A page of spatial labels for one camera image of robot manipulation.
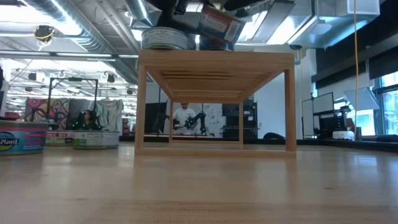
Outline white crumpled sheet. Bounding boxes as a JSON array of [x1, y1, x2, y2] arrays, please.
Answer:
[[95, 98, 124, 132]]

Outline person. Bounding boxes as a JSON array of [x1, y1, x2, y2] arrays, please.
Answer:
[[172, 102, 200, 135], [72, 109, 103, 131]]

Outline colourful patterned cloth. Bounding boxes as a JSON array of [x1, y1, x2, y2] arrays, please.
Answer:
[[24, 98, 70, 124]]

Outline black bag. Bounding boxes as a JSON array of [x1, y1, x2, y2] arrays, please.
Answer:
[[262, 132, 286, 140]]

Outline black cabinet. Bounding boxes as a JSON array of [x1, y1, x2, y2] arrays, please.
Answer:
[[222, 98, 259, 139]]

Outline white angled panel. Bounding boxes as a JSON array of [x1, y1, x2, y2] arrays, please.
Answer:
[[343, 86, 381, 111]]

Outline green Bumble Bee tuna can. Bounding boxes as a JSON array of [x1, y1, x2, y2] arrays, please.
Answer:
[[72, 130, 121, 151], [44, 130, 75, 147], [141, 26, 197, 51]]

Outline yellow hanging cable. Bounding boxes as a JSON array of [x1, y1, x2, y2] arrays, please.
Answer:
[[353, 0, 359, 138]]

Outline white patterned board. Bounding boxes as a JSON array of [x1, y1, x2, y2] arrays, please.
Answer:
[[201, 103, 223, 138]]

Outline black ceiling cable reel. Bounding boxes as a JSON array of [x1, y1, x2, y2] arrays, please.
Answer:
[[33, 24, 56, 52]]

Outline black wire rack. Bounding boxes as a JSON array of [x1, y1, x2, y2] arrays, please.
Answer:
[[318, 109, 348, 137]]

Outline black metal frame rig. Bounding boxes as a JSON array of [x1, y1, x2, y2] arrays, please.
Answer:
[[47, 77, 100, 131]]

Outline black aluminium rail frame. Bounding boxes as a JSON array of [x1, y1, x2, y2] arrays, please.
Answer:
[[119, 133, 398, 153]]

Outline black standing panel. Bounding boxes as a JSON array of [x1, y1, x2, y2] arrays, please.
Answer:
[[144, 101, 168, 135]]

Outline wooden slatted shelf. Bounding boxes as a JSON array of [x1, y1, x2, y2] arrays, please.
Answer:
[[134, 49, 297, 158]]

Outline silver ventilation duct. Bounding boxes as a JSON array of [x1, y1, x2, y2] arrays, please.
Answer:
[[23, 0, 139, 85]]

